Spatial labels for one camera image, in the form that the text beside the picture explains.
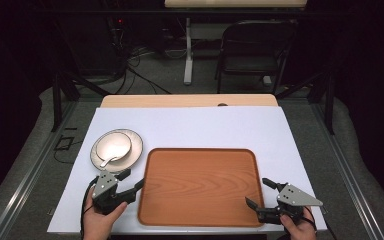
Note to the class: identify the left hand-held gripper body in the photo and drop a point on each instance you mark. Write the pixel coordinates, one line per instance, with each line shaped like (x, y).
(106, 193)

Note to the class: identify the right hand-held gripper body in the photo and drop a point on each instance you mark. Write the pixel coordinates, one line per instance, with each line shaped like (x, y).
(287, 205)

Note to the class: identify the person's right hand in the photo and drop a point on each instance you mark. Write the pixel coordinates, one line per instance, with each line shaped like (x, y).
(298, 228)

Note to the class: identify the person's left hand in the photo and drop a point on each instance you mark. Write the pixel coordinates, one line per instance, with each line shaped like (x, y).
(100, 220)

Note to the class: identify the white spoon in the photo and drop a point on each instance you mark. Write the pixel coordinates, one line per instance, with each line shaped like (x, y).
(109, 161)

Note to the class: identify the white plate with dark rim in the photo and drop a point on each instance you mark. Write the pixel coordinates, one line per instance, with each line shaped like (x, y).
(117, 150)

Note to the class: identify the white bowl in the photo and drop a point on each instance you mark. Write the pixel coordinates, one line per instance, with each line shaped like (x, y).
(114, 145)

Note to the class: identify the wooden tray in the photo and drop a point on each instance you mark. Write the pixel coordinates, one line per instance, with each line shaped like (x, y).
(201, 187)

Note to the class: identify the white table mat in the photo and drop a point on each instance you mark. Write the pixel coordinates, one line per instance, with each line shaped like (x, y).
(193, 126)

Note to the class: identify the black metal stand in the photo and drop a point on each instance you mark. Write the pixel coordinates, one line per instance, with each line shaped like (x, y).
(316, 96)
(68, 93)

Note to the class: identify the black folding chair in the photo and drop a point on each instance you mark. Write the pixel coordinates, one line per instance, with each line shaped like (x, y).
(254, 55)

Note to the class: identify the white desk leg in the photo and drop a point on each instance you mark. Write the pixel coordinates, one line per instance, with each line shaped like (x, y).
(188, 56)

